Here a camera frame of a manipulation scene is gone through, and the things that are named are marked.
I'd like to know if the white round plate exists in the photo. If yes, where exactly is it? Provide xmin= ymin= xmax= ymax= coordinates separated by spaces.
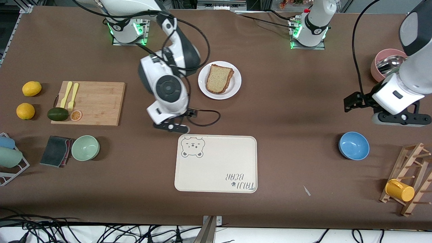
xmin=198 ymin=61 xmax=242 ymax=100

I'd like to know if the pink bowl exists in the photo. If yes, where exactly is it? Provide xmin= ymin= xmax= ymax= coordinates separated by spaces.
xmin=371 ymin=49 xmax=409 ymax=82

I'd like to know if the metal spoon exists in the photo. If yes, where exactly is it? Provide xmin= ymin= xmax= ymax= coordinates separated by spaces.
xmin=376 ymin=55 xmax=409 ymax=75

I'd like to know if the blue bowl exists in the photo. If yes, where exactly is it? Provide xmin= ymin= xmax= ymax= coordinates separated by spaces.
xmin=339 ymin=132 xmax=370 ymax=161

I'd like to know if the wooden mug rack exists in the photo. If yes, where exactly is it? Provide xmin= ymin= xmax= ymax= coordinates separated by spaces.
xmin=379 ymin=142 xmax=432 ymax=217

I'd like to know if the wooden cutting board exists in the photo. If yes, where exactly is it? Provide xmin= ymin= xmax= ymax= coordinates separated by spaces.
xmin=51 ymin=81 xmax=126 ymax=127

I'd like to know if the cream bear print tray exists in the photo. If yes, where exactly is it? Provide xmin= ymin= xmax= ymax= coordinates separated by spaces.
xmin=174 ymin=135 xmax=258 ymax=193

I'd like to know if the pale green bowl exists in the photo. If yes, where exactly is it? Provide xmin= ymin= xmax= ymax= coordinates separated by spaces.
xmin=71 ymin=135 xmax=100 ymax=161

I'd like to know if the yellow mug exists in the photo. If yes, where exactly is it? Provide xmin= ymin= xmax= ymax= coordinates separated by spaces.
xmin=385 ymin=179 xmax=415 ymax=202

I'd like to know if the yellow plastic fork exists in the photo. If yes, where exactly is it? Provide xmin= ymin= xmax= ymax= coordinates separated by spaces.
xmin=68 ymin=83 xmax=79 ymax=112

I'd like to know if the yellow plastic knife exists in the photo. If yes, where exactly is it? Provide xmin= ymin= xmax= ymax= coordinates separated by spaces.
xmin=60 ymin=81 xmax=73 ymax=109

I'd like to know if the pink cloth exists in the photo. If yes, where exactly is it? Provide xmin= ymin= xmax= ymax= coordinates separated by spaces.
xmin=62 ymin=138 xmax=74 ymax=166

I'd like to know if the dark green avocado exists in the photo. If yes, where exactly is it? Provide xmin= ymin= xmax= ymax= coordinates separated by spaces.
xmin=47 ymin=107 xmax=69 ymax=122

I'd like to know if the dark grey cloth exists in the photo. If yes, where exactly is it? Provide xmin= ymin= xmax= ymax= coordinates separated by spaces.
xmin=40 ymin=136 xmax=72 ymax=168

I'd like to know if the yellow lemon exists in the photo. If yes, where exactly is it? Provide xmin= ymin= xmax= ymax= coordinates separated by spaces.
xmin=22 ymin=81 xmax=42 ymax=97
xmin=16 ymin=103 xmax=36 ymax=120

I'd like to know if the light blue cup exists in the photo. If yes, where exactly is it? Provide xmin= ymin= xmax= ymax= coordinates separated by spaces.
xmin=0 ymin=136 xmax=16 ymax=150

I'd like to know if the pale green cup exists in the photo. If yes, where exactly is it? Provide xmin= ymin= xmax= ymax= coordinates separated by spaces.
xmin=0 ymin=147 xmax=23 ymax=168

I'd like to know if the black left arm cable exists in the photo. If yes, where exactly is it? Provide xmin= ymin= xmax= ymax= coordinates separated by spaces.
xmin=352 ymin=0 xmax=382 ymax=97

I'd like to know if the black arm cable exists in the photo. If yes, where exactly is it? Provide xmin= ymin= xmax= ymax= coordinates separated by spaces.
xmin=352 ymin=0 xmax=382 ymax=97
xmin=73 ymin=0 xmax=221 ymax=127

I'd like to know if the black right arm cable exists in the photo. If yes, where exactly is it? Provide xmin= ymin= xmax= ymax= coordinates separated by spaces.
xmin=73 ymin=0 xmax=221 ymax=127

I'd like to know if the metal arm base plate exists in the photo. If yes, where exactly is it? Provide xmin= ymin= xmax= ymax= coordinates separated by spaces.
xmin=112 ymin=13 xmax=150 ymax=46
xmin=290 ymin=17 xmax=326 ymax=50

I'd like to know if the black base power cable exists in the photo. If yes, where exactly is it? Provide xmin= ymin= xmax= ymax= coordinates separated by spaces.
xmin=236 ymin=10 xmax=297 ymax=29

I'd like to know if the aluminium frame rail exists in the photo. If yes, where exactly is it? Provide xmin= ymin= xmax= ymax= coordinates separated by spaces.
xmin=197 ymin=0 xmax=247 ymax=10

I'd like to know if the metal table edge bracket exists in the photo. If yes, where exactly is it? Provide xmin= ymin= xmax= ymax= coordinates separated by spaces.
xmin=202 ymin=215 xmax=223 ymax=243

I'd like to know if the white wire cup rack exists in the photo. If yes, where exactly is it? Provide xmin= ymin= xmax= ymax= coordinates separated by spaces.
xmin=0 ymin=132 xmax=30 ymax=187

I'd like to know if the black floor cable bundle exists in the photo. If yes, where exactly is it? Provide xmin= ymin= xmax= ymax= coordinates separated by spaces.
xmin=0 ymin=209 xmax=203 ymax=243

